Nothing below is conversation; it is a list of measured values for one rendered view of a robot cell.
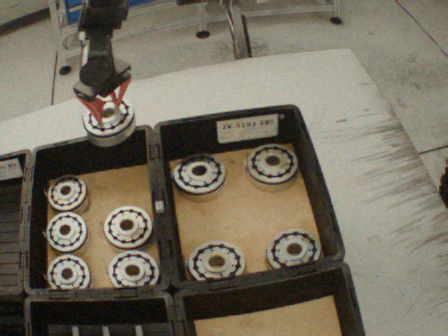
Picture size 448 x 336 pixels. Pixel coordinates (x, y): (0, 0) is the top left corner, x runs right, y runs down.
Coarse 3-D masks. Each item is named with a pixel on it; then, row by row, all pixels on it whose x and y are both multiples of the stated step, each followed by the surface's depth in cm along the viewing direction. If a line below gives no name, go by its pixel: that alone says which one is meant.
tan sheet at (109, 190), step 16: (80, 176) 120; (96, 176) 120; (112, 176) 120; (128, 176) 120; (144, 176) 119; (96, 192) 117; (112, 192) 117; (128, 192) 117; (144, 192) 116; (48, 208) 114; (96, 208) 114; (112, 208) 114; (144, 208) 114; (48, 224) 111; (96, 224) 111; (96, 240) 108; (48, 256) 105; (96, 256) 105; (112, 256) 105; (96, 272) 103
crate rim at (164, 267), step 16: (144, 128) 115; (48, 144) 114; (64, 144) 113; (32, 160) 111; (32, 176) 107; (32, 192) 105; (160, 224) 98; (160, 240) 96; (160, 256) 94; (64, 288) 88; (80, 288) 88; (96, 288) 89; (112, 288) 89; (128, 288) 89; (144, 288) 89; (160, 288) 89
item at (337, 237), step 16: (224, 112) 116; (240, 112) 116; (256, 112) 116; (160, 128) 115; (304, 128) 112; (160, 144) 111; (160, 160) 109; (160, 176) 106; (320, 176) 104; (160, 192) 103; (320, 192) 102; (336, 224) 96; (336, 240) 93; (336, 256) 91; (176, 272) 91; (256, 272) 90; (272, 272) 90; (288, 272) 90; (176, 288) 89
